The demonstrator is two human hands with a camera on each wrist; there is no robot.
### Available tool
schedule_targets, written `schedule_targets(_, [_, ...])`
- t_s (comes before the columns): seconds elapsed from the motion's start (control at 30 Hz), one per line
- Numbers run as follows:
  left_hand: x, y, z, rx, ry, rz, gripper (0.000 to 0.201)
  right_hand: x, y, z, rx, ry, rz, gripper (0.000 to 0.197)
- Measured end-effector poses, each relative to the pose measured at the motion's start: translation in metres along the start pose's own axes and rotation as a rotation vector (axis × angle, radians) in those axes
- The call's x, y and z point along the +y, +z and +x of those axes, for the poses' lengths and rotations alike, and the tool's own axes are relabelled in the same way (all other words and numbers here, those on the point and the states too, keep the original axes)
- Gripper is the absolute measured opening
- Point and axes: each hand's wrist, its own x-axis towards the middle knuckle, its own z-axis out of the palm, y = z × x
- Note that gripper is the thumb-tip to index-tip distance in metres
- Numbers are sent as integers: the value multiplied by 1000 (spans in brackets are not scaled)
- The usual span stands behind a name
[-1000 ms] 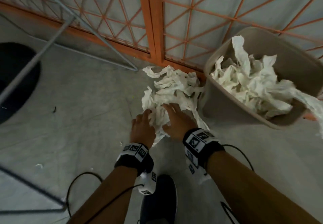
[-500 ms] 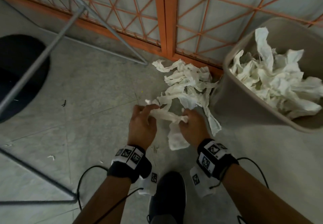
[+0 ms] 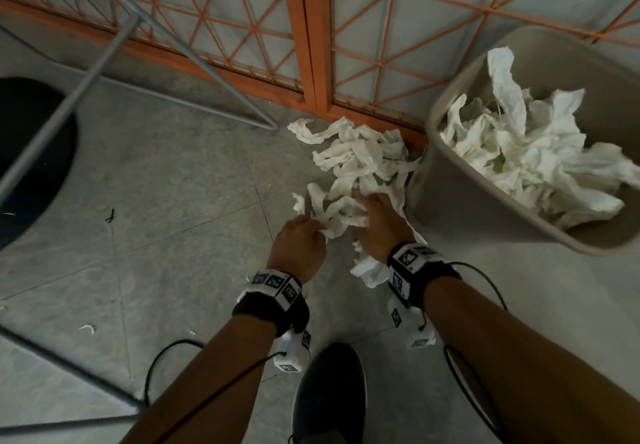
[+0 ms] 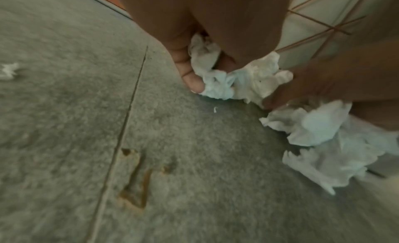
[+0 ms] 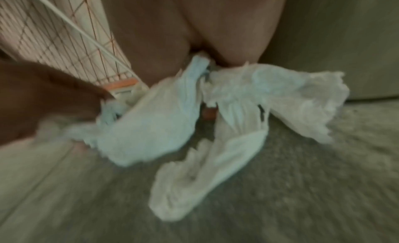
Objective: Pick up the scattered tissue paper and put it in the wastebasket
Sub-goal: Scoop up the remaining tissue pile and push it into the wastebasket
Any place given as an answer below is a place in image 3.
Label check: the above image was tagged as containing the person's left hand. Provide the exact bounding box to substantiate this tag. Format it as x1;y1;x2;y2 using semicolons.
266;214;329;287

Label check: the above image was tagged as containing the person's right hand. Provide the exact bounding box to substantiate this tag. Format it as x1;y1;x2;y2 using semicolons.
352;192;417;265

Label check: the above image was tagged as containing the beige plastic waste bin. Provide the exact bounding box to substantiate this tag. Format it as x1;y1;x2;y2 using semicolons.
405;26;640;257

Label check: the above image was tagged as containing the pile of white paper strips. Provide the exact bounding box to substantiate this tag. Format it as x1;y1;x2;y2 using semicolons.
287;116;429;289

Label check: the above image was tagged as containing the person's left forearm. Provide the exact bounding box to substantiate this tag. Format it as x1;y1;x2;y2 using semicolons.
119;314;279;444

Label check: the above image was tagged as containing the person's right forearm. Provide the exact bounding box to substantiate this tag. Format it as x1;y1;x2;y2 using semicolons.
422;276;640;444

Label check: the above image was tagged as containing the black wristband with marker tags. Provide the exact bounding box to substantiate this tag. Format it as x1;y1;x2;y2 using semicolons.
387;242;462;309
232;268;311;338

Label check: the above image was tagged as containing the black left shoe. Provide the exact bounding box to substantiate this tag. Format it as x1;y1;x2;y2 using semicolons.
289;342;367;444

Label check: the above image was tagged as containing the orange metal mesh fence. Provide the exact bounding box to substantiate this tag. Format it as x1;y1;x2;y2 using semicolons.
0;0;640;152

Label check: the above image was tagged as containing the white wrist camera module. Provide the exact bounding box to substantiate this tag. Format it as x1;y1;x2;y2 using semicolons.
272;328;313;373
387;296;437;349

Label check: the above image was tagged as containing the thin black cable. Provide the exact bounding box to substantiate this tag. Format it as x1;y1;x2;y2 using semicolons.
143;339;289;444
442;261;511;439

